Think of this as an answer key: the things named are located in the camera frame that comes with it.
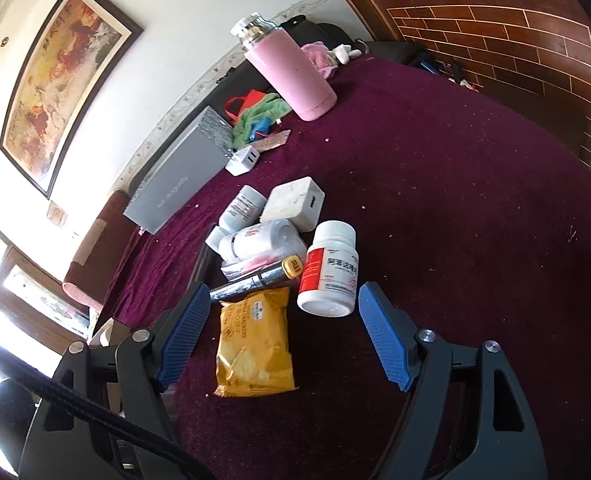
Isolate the yellow snack packet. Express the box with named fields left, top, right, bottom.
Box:
left=215, top=287, right=296, bottom=398

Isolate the red label medicine bottle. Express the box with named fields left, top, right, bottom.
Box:
left=297, top=220, right=358, bottom=318

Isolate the maroon armchair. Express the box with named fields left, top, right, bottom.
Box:
left=62, top=191, right=137, bottom=312

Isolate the black pen yellow cap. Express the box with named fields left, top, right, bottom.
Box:
left=210, top=255, right=303, bottom=302

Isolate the white medicine bottle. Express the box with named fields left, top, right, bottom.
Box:
left=216, top=219, right=307, bottom=263

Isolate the white bottle blue label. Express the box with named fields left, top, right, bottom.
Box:
left=218, top=185, right=268, bottom=234

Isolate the maroon bed cover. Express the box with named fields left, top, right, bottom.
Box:
left=105, top=56, right=591, bottom=479

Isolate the white power adapter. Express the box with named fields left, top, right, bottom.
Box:
left=260, top=177, right=325, bottom=233

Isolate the grey shoe box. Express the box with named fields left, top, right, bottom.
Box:
left=124, top=106, right=234, bottom=234

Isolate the white charger small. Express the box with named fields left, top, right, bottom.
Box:
left=225, top=144, right=260, bottom=177

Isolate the pink patterned strip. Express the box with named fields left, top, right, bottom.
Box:
left=251, top=129, right=291, bottom=153

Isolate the green cloth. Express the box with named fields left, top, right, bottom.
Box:
left=233, top=92, right=292, bottom=150

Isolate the pink plush toy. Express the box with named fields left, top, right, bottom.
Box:
left=301, top=41, right=361, bottom=79

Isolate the pink thermos bottle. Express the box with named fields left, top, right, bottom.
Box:
left=230, top=13, right=337, bottom=122

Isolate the framed horse painting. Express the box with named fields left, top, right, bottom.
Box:
left=0, top=0, right=143, bottom=198

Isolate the wooden brick pattern cabinet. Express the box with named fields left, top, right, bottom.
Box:
left=345, top=0, right=591, bottom=170

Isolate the black braided cable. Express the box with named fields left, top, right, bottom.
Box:
left=0, top=331, right=217, bottom=480

